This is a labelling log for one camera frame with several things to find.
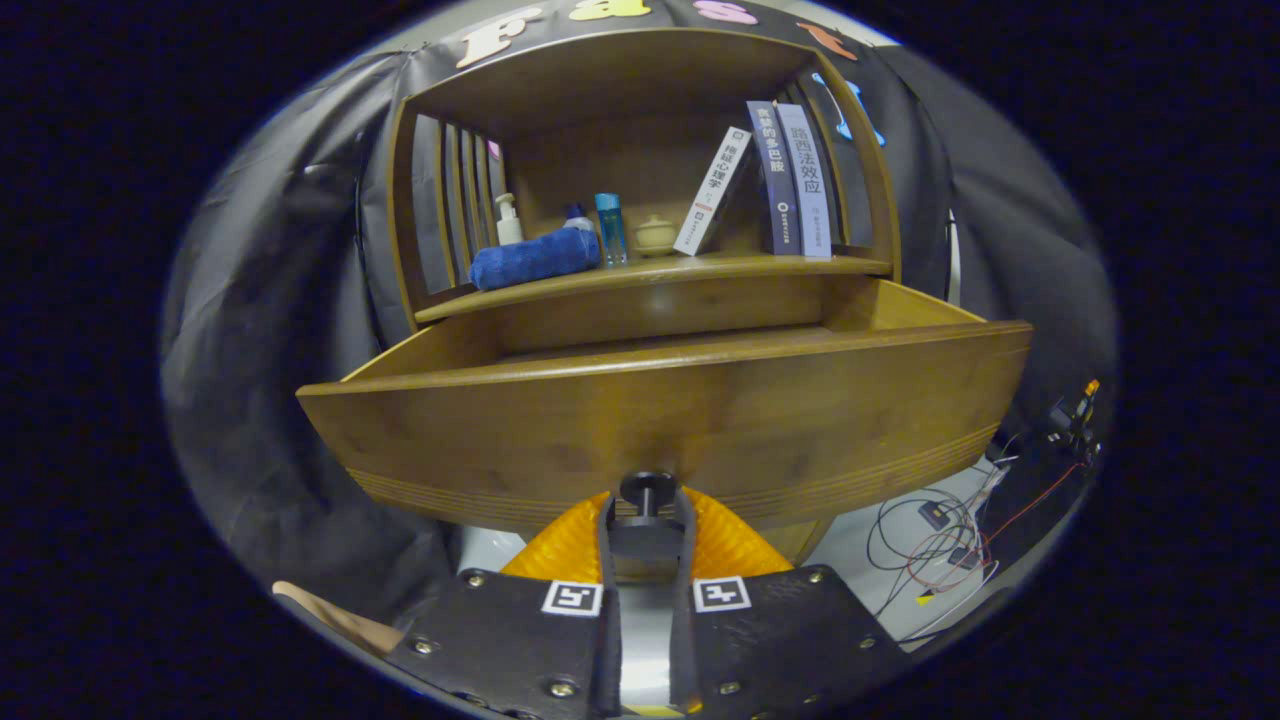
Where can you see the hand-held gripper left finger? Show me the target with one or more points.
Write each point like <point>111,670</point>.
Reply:
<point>610,650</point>

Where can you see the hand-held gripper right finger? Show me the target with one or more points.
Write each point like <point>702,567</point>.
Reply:
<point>685,650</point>

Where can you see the wooden drawer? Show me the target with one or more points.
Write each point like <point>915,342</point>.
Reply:
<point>700,420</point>

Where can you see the wooden countertop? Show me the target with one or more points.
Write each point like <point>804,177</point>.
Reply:
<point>700,268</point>

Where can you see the wooden cabinet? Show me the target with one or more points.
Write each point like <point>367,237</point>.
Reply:
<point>640,150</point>

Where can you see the small black adapter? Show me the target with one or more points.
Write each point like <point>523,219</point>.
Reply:
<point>935,515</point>

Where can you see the beige saucer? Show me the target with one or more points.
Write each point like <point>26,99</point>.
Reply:
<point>657,252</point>

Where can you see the blue rolled towel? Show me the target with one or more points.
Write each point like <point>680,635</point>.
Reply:
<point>530,258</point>

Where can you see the clear blue bottle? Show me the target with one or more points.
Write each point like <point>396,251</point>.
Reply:
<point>611,235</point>

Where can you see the beige lidded teacup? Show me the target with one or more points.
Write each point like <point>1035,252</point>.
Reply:
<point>657,234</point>

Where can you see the white pump bottle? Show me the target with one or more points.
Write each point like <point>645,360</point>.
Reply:
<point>508,228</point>

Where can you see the white lotion bottle blue cap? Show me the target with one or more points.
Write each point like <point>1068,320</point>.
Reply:
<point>577,215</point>

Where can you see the black device with orange part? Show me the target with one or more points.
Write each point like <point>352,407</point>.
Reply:
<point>1075,410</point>

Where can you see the white book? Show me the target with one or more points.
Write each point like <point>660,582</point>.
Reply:
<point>712,190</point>

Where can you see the white stand pole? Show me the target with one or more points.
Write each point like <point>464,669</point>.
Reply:
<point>955,265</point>

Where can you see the dark blue book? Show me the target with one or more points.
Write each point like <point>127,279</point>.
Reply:
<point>775,180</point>

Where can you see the light grey book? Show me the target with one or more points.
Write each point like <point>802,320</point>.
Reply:
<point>808,180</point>

